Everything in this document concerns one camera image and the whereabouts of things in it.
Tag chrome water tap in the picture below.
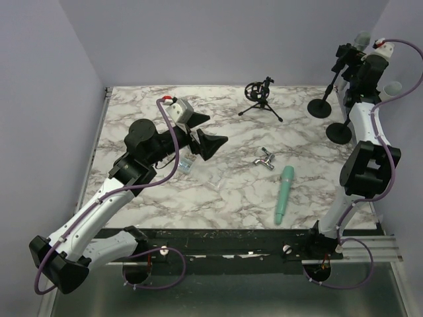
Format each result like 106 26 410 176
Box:
253 147 275 170

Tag silver grey microphone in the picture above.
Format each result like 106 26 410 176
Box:
353 31 371 52

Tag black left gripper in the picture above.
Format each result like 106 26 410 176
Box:
147 113 228 166

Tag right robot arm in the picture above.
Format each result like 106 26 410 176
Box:
304 42 401 259

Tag clear plastic screw box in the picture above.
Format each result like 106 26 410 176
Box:
178 158 227 192

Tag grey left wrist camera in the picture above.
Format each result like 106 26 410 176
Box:
163 96 194 124

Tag white microphone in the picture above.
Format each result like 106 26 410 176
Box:
379 81 403 101

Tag black front mounting rail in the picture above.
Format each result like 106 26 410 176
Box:
108 227 379 277

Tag black tripod microphone stand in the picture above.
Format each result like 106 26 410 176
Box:
238 77 283 122

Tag black round-base microphone stand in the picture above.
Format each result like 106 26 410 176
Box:
307 43 354 119

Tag aluminium frame profile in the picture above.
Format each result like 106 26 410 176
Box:
342 236 403 263

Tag mint green microphone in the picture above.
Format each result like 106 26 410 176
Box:
274 165 294 225

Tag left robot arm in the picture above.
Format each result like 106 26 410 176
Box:
29 119 229 295

